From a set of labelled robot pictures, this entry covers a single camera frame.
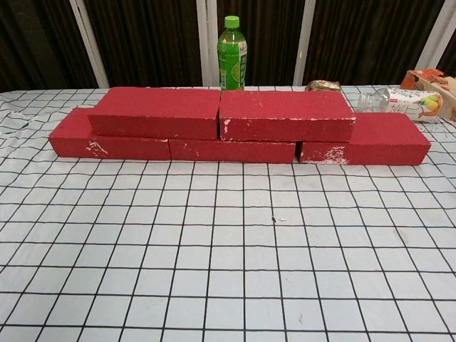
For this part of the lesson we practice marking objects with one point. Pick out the red foam brick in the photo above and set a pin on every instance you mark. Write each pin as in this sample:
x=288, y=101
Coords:
x=153, y=114
x=388, y=142
x=71, y=146
x=231, y=151
x=285, y=114

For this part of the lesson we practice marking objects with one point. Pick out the green tea bottle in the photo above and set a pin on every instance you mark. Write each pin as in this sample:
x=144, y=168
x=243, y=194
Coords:
x=232, y=71

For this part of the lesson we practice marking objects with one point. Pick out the white black checkered tablecloth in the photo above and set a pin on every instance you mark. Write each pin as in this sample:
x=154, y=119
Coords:
x=249, y=285

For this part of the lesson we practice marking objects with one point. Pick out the gold foil snack packet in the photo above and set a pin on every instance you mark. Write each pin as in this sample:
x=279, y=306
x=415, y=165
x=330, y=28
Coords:
x=324, y=86

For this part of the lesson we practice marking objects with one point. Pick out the clear bottle with fruit label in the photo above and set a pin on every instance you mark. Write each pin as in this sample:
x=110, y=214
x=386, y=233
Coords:
x=406, y=105

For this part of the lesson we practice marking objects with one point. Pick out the white metal frame post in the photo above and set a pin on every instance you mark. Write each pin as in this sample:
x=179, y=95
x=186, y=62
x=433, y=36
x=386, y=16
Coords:
x=89, y=42
x=434, y=39
x=207, y=42
x=304, y=42

